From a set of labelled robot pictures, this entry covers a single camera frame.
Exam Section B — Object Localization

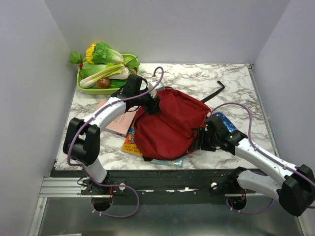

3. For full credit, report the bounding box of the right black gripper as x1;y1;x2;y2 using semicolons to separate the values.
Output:
191;126;219;151

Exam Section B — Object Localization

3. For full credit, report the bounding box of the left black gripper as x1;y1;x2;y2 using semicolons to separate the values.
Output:
134;87;162;116

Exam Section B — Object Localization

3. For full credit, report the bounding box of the red backpack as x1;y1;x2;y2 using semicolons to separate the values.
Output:
134;82;225;161

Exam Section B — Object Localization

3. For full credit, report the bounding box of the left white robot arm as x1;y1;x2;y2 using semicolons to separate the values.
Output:
63;74;162;194

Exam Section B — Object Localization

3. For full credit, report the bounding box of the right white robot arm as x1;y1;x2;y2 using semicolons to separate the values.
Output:
193;117;315;216

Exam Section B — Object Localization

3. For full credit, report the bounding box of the teal blue book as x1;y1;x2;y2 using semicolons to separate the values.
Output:
151;158;183;167

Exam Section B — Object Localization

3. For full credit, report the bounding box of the blue dinosaur pencil case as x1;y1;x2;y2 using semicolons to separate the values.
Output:
213;112;237;132

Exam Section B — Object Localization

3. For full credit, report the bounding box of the orange treehouse book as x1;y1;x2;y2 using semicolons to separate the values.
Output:
122;123;142;156

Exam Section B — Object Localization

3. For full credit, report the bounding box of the white radish toy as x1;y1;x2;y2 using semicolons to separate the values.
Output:
108;67;130;80

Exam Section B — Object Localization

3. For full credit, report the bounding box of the brown onion toy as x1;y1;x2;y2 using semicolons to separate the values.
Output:
96;78;111;89

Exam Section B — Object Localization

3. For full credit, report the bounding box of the celery stalk toy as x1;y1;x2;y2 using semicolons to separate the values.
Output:
79;64;124;89

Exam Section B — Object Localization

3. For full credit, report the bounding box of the green plastic tray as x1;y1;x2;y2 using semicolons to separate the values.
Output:
77;54;140;95

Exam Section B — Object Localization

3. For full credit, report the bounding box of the green lettuce toy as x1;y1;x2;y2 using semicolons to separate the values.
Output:
92;42;124;64

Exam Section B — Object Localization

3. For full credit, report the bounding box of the bok choy toy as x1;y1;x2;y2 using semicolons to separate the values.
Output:
80;62;107;78

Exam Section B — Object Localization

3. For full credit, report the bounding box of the yellow flower toy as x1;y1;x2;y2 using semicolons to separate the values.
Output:
86;43;96;64

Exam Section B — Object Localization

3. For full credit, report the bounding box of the green leafy sprig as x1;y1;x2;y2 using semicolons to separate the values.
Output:
68;50;83;64

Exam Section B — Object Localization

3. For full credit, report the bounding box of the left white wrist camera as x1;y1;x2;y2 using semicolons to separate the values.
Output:
148;80;164;98

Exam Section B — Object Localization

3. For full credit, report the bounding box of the black mounting base plate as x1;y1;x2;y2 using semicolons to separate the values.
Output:
46;168;251;208

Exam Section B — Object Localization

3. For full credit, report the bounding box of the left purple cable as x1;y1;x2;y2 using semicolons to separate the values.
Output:
66;66;165;219

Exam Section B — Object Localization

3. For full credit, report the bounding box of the aluminium rail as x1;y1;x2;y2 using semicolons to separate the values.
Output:
38;175;301;199

